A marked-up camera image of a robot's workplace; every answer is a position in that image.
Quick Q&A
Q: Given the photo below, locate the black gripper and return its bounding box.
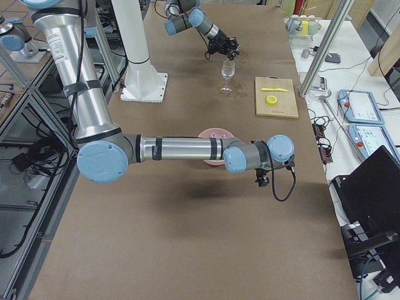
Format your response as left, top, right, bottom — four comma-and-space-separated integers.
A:
255, 168, 270, 188
207, 30, 241, 55

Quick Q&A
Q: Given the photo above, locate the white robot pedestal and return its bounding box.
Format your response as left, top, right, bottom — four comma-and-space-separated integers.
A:
112, 1, 168, 103

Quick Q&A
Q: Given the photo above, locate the clear wine glass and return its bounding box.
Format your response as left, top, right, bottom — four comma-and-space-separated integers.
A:
221, 60, 236, 94

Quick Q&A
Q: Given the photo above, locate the pink bowl of ice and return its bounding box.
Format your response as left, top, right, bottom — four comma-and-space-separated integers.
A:
198, 127, 234, 166

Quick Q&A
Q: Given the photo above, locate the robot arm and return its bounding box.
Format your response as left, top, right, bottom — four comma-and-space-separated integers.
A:
24, 1, 294, 186
164, 1, 241, 61

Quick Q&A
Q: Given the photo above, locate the bamboo cutting board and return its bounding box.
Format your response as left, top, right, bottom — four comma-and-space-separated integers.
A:
255, 77, 299, 119

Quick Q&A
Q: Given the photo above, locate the aluminium frame post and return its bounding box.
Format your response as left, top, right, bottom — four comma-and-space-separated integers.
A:
299, 0, 354, 98

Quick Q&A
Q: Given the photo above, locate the metal cane rod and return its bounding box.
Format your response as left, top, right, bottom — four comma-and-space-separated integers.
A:
318, 89, 365, 163

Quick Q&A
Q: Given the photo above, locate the lower blue teach pendant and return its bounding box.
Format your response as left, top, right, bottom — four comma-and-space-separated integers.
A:
348, 123, 399, 161

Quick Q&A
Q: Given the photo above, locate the blue teach pendant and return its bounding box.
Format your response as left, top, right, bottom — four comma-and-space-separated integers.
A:
337, 89, 384, 124
348, 123, 399, 161

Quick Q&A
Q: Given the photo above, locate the yellow plastic knife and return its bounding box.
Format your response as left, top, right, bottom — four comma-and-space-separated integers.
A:
260, 87, 289, 93

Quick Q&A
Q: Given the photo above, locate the upper blue teach pendant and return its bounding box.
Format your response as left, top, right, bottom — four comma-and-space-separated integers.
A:
337, 89, 384, 124

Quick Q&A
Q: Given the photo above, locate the stack of pastel cups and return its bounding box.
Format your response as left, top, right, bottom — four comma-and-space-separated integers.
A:
285, 14, 321, 41

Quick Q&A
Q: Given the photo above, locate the yellow lemon half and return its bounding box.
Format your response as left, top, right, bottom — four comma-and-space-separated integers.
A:
266, 95, 278, 106

